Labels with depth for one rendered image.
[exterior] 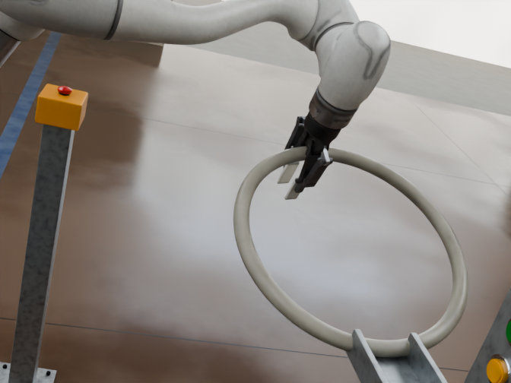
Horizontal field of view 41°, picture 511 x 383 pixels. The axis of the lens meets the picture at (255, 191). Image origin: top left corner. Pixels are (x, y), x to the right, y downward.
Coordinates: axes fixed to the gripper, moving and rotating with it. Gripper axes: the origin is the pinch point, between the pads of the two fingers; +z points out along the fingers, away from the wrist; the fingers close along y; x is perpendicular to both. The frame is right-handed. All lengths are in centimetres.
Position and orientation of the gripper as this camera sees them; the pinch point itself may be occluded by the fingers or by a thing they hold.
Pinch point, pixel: (291, 181)
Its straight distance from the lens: 152.6
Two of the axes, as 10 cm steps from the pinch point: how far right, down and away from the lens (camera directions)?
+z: -3.2, 6.3, 7.1
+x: 8.8, -0.8, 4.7
